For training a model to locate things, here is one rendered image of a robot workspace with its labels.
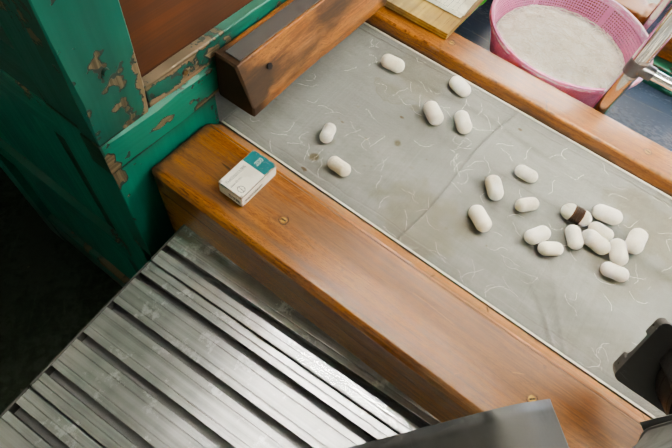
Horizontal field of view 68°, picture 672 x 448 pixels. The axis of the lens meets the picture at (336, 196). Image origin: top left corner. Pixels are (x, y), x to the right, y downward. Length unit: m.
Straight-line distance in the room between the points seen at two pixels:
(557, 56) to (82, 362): 0.80
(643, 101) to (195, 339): 0.83
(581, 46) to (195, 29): 0.64
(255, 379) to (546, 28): 0.72
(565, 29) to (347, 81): 0.41
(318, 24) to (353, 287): 0.34
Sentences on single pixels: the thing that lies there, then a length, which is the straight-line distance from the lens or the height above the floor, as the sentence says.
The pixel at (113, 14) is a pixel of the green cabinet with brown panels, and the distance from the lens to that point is 0.48.
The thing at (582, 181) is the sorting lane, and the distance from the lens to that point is 0.75.
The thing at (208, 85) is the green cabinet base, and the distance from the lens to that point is 0.62.
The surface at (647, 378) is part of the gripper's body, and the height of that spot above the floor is 0.86.
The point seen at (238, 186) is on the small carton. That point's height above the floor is 0.78.
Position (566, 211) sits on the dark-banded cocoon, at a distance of 0.69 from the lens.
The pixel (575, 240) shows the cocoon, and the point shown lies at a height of 0.76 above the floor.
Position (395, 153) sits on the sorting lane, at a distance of 0.67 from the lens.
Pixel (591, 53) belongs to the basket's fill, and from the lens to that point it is 0.96.
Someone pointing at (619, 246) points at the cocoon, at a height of 0.76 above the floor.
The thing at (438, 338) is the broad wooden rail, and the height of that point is 0.76.
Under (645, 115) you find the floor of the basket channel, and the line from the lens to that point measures 1.01.
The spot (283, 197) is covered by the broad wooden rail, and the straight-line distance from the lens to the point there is 0.58.
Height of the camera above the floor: 1.26
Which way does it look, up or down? 58 degrees down
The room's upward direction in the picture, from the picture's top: 12 degrees clockwise
